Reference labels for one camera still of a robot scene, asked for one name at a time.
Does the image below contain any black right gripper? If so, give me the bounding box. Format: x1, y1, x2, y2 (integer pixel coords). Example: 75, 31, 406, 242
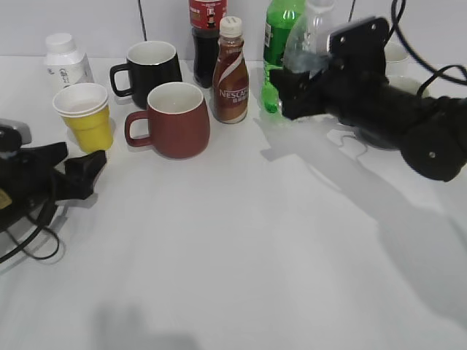
269, 54, 395, 128

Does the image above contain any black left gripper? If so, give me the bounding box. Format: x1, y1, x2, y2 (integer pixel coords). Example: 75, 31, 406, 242
1, 127, 107, 215

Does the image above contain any clear water bottle green label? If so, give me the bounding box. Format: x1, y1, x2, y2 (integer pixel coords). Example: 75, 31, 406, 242
283, 0, 334, 77

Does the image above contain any yellow paper cup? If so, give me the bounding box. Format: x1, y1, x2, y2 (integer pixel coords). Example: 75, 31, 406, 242
52, 82, 113, 153

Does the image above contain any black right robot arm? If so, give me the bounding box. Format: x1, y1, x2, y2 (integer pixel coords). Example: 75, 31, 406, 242
270, 58, 466, 182

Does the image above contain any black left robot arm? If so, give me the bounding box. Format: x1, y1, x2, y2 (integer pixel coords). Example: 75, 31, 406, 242
1, 125, 107, 230

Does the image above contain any brown Nescafe coffee bottle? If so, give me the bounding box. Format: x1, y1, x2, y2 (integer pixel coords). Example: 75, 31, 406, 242
212, 16, 249, 124

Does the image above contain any green soda bottle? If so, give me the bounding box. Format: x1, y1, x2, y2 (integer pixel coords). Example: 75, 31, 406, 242
261, 0, 305, 113

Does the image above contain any cola bottle red label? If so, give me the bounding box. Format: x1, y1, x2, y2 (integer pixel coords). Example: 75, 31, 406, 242
188, 0, 227, 88

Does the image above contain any white yogurt drink bottle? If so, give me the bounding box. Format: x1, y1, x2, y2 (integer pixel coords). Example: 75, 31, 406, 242
45, 33, 94, 95

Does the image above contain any dark red ceramic mug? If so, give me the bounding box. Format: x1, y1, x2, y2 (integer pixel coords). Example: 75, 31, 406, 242
124, 82, 210, 159

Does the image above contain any white ceramic mug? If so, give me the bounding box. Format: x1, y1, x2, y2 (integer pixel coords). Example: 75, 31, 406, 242
385, 42, 409, 76

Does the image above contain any dark grey ceramic mug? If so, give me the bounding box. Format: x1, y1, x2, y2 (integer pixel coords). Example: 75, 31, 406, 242
355, 75, 431, 151

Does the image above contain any black ceramic mug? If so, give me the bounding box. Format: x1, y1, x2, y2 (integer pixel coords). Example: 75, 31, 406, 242
109, 41, 182, 109

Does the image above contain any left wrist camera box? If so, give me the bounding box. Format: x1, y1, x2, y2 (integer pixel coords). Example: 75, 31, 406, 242
0, 118, 32, 145

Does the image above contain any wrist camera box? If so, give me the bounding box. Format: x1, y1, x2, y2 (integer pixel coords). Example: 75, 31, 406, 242
327, 16, 390, 75
0, 118, 32, 145

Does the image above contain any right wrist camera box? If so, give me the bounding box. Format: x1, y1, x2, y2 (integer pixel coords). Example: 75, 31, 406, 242
327, 16, 390, 75

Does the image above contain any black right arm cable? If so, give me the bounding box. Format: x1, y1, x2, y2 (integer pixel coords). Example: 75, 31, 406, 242
386, 0, 467, 96

